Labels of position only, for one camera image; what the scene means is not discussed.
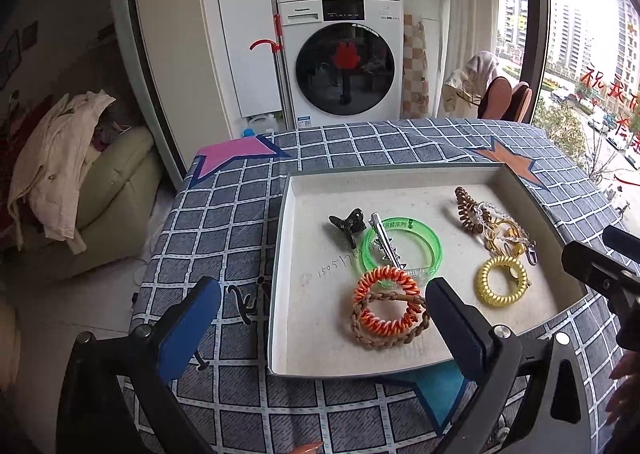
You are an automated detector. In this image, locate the black hair claw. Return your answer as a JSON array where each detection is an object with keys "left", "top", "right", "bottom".
[{"left": 328, "top": 208, "right": 370, "bottom": 250}]

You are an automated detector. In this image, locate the brown spiral hair tie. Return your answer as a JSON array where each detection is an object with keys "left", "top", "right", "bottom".
[{"left": 454, "top": 187, "right": 493, "bottom": 237}]

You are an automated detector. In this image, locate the long silver hair clip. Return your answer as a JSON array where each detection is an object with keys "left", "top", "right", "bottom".
[{"left": 369, "top": 213, "right": 408, "bottom": 272}]

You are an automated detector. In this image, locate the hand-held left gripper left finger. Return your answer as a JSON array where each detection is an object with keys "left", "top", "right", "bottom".
[{"left": 55, "top": 277, "right": 222, "bottom": 454}]

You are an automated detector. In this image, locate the tall white cabinet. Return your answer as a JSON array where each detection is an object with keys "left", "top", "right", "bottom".
[{"left": 212, "top": 0, "right": 283, "bottom": 117}]

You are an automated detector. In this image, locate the checkered wall panel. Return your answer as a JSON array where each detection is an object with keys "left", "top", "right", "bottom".
[{"left": 401, "top": 13, "right": 430, "bottom": 119}]

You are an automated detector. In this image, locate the white towel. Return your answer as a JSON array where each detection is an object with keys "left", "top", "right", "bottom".
[{"left": 465, "top": 50, "right": 500, "bottom": 95}]

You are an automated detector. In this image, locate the shallow white tray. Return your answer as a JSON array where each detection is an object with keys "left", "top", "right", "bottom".
[{"left": 267, "top": 161, "right": 590, "bottom": 379}]

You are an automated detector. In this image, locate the purple cloth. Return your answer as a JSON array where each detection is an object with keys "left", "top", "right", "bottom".
[{"left": 92, "top": 107, "right": 136, "bottom": 152}]

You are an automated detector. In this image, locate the orange-backed chair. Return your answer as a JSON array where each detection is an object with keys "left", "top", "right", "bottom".
[{"left": 477, "top": 77, "right": 533, "bottom": 124}]

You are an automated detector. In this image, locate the yellow spiral hair tie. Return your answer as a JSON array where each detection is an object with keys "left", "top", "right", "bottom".
[{"left": 476, "top": 255, "right": 530, "bottom": 309}]

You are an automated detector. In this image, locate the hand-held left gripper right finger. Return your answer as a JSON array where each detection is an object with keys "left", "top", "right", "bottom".
[{"left": 425, "top": 277, "right": 608, "bottom": 454}]

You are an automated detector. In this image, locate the brown braided hair band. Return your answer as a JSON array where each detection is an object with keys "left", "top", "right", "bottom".
[{"left": 350, "top": 291, "right": 432, "bottom": 349}]

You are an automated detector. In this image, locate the white front-load washing machine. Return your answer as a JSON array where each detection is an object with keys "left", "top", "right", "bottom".
[{"left": 275, "top": 0, "right": 403, "bottom": 130}]

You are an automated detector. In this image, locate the person's right hand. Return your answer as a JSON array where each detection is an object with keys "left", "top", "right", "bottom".
[{"left": 606, "top": 348, "right": 640, "bottom": 427}]

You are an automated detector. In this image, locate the cream jacket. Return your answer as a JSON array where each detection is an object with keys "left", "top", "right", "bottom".
[{"left": 7, "top": 90, "right": 117, "bottom": 255}]

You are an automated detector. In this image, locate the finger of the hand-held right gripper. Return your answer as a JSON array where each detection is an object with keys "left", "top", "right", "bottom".
[
  {"left": 602, "top": 225, "right": 640, "bottom": 259},
  {"left": 561, "top": 240, "right": 640, "bottom": 320}
]

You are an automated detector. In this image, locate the cream sofa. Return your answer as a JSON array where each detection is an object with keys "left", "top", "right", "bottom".
[{"left": 0, "top": 124, "right": 163, "bottom": 285}]

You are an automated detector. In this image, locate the yellow cord hair tie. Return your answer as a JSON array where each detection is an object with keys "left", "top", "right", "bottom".
[{"left": 482, "top": 217, "right": 528, "bottom": 257}]

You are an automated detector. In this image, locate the orange spiral hair tie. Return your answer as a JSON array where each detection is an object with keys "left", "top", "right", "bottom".
[{"left": 353, "top": 267, "right": 421, "bottom": 335}]

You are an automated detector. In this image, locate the clear bead bracelet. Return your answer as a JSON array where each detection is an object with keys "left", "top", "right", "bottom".
[{"left": 475, "top": 201, "right": 531, "bottom": 245}]

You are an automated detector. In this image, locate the translucent detergent jug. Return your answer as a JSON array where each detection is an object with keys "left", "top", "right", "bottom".
[{"left": 242, "top": 113, "right": 277, "bottom": 140}]

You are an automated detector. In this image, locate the green translucent bangle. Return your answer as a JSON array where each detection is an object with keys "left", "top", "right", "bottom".
[{"left": 360, "top": 217, "right": 445, "bottom": 289}]

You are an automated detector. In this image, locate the red-handled mop pole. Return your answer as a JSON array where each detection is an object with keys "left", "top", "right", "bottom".
[{"left": 250, "top": 13, "right": 287, "bottom": 132}]

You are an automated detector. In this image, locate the cream tote bag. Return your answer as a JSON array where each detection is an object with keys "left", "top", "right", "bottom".
[{"left": 441, "top": 69, "right": 481, "bottom": 117}]

